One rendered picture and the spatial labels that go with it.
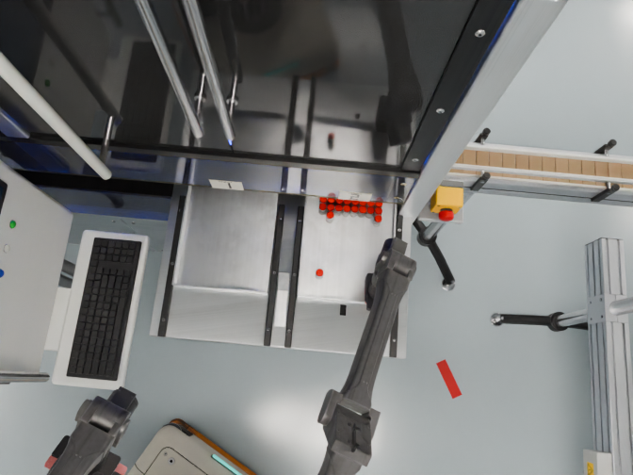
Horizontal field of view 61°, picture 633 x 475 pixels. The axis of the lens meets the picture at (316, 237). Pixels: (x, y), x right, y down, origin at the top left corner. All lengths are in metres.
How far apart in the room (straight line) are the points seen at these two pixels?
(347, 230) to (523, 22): 0.89
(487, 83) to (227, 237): 0.88
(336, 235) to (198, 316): 0.45
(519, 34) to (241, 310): 1.00
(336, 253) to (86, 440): 0.82
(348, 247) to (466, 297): 1.07
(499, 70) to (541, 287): 1.82
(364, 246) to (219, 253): 0.41
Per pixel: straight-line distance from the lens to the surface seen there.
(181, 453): 2.14
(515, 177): 1.65
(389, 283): 1.20
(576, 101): 3.03
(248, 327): 1.49
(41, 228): 1.60
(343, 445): 1.03
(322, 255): 1.51
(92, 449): 1.01
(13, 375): 1.45
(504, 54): 0.86
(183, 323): 1.52
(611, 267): 2.14
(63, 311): 1.71
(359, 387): 1.11
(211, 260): 1.53
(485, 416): 2.48
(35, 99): 1.03
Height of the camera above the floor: 2.36
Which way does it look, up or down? 75 degrees down
